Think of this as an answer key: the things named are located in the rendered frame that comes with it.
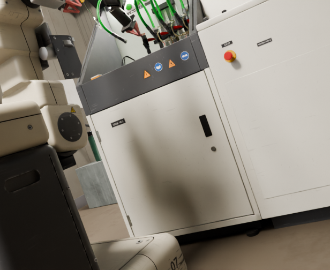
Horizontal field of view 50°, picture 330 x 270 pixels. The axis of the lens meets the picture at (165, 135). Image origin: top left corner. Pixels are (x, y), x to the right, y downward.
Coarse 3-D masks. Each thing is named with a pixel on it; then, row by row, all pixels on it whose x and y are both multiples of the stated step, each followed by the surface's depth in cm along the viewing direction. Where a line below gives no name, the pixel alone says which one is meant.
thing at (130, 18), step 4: (124, 12) 177; (124, 16) 176; (128, 16) 178; (132, 16) 181; (120, 20) 177; (124, 20) 177; (128, 20) 178; (132, 20) 180; (124, 24) 179; (128, 24) 179; (124, 28) 179; (128, 28) 178
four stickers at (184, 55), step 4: (180, 52) 157; (184, 52) 156; (184, 56) 157; (188, 56) 156; (168, 60) 160; (172, 60) 159; (184, 60) 157; (156, 64) 162; (160, 64) 162; (168, 64) 160; (172, 64) 159; (156, 68) 163; (160, 68) 162; (144, 72) 165; (148, 72) 164; (144, 76) 166; (148, 76) 165
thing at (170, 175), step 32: (160, 96) 164; (192, 96) 159; (96, 128) 181; (128, 128) 174; (160, 128) 167; (192, 128) 161; (128, 160) 177; (160, 160) 170; (192, 160) 164; (224, 160) 158; (128, 192) 181; (160, 192) 174; (192, 192) 167; (224, 192) 161; (160, 224) 177; (192, 224) 170
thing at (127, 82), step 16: (176, 48) 157; (192, 48) 155; (128, 64) 168; (144, 64) 165; (176, 64) 159; (192, 64) 156; (96, 80) 176; (112, 80) 172; (128, 80) 169; (144, 80) 166; (160, 80) 163; (176, 80) 162; (96, 96) 177; (112, 96) 174; (128, 96) 171
